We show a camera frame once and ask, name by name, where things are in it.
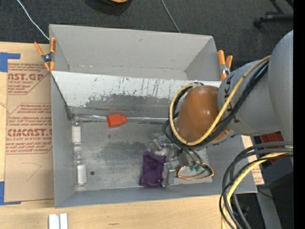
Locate clear bottle with white contents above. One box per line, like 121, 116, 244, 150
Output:
73, 151, 88, 188
71, 120, 82, 146

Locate brown cardboard board red print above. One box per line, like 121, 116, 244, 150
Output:
0, 41, 55, 206

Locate orange-red plastic block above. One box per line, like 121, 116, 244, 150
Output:
106, 114, 128, 128

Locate orange-rimmed clear sunglasses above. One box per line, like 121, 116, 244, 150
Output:
176, 162, 214, 180

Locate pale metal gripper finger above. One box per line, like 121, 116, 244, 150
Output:
163, 162, 176, 187
149, 133, 173, 154

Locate grey metal bin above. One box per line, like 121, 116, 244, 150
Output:
49, 24, 258, 208

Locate purple cloth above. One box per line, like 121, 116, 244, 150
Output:
139, 151, 167, 188

